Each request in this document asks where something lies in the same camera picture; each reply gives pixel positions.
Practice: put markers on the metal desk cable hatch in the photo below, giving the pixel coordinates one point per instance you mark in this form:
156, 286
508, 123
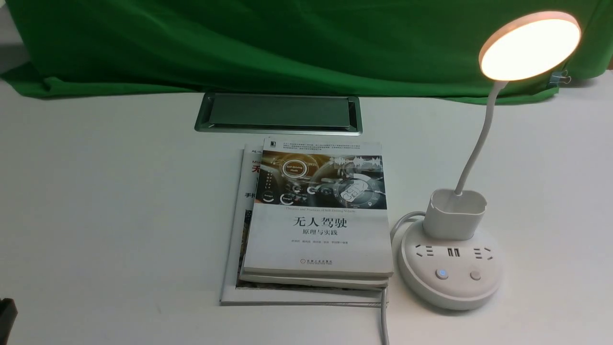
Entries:
283, 114

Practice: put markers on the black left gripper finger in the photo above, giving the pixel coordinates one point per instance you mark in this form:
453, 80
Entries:
8, 314

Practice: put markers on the green backdrop cloth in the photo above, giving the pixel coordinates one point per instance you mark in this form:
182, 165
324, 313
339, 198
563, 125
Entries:
396, 48

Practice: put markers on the blue binder clip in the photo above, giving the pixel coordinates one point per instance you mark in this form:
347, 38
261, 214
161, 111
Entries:
558, 78

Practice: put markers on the bottom large white book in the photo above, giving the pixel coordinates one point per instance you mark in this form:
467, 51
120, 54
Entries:
232, 296

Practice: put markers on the top book with car cover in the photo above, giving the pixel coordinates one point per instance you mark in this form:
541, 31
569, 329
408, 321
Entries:
320, 210

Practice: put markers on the white desk lamp with socket base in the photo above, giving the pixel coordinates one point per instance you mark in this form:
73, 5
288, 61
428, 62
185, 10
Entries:
445, 258

